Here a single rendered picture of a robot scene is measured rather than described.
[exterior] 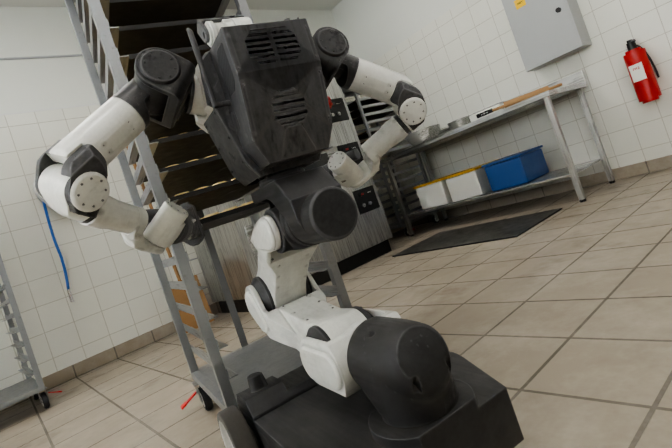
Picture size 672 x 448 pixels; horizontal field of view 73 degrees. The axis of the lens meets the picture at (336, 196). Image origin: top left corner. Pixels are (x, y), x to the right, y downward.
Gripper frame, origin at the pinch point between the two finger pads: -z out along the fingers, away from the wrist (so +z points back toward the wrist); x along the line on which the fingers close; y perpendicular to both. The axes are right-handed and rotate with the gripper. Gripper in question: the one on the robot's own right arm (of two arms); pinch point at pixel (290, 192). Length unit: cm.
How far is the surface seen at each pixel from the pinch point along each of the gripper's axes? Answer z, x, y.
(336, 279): 2.4, -32.2, -5.2
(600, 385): 71, -69, 6
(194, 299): -20.0, -20.9, 33.5
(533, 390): 56, -69, 6
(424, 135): -59, 27, -326
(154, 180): -19.9, 15.3, 33.5
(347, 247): -121, -48, -216
